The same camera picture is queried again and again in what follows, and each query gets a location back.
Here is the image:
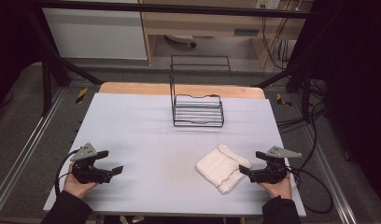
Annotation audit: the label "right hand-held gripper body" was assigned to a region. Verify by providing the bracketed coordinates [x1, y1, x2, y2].
[248, 146, 303, 185]

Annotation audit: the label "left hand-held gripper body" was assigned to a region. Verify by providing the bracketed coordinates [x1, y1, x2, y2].
[69, 142, 114, 185]

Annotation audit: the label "white towel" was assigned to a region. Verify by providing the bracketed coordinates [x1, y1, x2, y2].
[195, 143, 252, 195]

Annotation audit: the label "black wire rack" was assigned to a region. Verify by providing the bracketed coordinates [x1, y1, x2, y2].
[169, 54, 233, 129]

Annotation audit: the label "person's right hand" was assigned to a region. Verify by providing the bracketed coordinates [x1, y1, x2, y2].
[258, 173, 293, 201]

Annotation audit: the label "person's left hand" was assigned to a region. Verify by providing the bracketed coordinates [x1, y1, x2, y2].
[63, 162, 98, 200]

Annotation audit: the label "pale grey table cover sheet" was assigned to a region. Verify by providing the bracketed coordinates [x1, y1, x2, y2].
[43, 92, 307, 217]

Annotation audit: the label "yellow black floor tape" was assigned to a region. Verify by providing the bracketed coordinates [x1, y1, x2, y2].
[75, 87, 90, 105]
[275, 92, 293, 107]

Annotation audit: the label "white cabinet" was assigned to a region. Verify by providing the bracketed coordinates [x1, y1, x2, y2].
[42, 7, 148, 61]

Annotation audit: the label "office chair base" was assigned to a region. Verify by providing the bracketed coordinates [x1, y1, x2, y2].
[164, 34, 198, 49]

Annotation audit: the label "wooden desk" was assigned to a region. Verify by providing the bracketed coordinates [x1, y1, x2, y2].
[138, 0, 315, 68]

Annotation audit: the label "left hand-held gripper cable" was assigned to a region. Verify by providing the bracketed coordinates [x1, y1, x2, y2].
[53, 148, 81, 198]

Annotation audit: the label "hand-held gripper cable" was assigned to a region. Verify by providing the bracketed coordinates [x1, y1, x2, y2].
[53, 148, 81, 198]
[285, 165, 334, 215]

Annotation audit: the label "black floor cable bundle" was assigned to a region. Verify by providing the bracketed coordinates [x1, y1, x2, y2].
[276, 78, 329, 133]

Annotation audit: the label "right hand-held gripper cable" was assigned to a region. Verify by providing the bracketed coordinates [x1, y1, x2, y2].
[285, 165, 334, 215]

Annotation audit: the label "aluminium floor rail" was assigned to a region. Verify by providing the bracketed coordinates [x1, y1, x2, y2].
[0, 88, 67, 213]
[303, 123, 359, 224]

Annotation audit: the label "black metal frame leg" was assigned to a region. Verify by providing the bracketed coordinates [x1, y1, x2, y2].
[256, 59, 315, 123]
[22, 8, 105, 117]

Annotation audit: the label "hanging desk cables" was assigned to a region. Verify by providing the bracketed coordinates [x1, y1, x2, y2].
[261, 0, 304, 71]

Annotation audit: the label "white wall socket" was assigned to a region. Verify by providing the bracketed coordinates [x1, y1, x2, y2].
[254, 0, 282, 10]

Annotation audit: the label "black metal frame bar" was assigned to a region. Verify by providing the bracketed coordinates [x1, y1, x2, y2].
[32, 0, 324, 20]

